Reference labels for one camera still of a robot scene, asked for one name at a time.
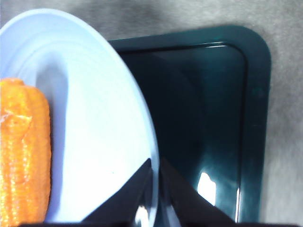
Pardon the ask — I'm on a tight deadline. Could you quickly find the light blue round plate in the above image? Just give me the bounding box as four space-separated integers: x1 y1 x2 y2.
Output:
0 8 160 224

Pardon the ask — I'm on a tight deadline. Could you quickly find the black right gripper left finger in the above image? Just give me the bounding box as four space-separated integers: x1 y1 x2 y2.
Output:
80 157 153 223

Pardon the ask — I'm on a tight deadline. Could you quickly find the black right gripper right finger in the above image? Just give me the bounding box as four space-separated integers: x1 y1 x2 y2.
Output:
160 157 235 223

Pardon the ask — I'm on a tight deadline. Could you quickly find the dark green rectangular tray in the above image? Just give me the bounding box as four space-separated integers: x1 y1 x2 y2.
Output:
107 25 272 224

